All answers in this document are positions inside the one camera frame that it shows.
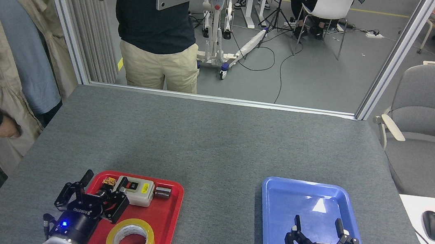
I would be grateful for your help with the grey office chair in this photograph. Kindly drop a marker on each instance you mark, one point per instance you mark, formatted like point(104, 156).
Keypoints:
point(432, 94)

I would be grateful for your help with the yellow tape roll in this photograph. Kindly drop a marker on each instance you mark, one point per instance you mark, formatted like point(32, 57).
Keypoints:
point(132, 224)

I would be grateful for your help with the white desk leg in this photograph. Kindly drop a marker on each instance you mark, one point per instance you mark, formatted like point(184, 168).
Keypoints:
point(250, 10)

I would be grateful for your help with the silver post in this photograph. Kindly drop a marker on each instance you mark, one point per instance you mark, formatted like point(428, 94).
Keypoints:
point(395, 61)
point(68, 20)

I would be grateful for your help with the white chair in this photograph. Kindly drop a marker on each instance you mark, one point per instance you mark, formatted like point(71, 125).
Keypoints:
point(331, 3)

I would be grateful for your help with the small yellow brown part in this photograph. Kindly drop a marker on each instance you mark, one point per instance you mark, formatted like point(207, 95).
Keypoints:
point(109, 181)

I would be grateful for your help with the white switch box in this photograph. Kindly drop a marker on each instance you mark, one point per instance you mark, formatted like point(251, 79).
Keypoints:
point(141, 197)

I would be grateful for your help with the blue plastic tray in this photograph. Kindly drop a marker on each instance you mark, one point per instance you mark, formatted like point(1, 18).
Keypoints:
point(281, 212)

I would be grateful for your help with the red plastic tray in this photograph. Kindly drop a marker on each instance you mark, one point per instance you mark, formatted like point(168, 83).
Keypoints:
point(165, 223)

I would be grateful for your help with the person's hand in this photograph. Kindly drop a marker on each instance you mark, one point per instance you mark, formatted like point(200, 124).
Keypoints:
point(5, 129)

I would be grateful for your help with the silver cylinder part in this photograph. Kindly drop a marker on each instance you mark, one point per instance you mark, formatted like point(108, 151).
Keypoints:
point(162, 192)

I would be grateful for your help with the silver rail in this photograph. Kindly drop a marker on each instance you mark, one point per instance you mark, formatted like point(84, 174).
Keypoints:
point(224, 100)

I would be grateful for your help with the white power strip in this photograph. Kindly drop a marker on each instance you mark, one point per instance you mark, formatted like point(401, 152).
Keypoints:
point(374, 34)

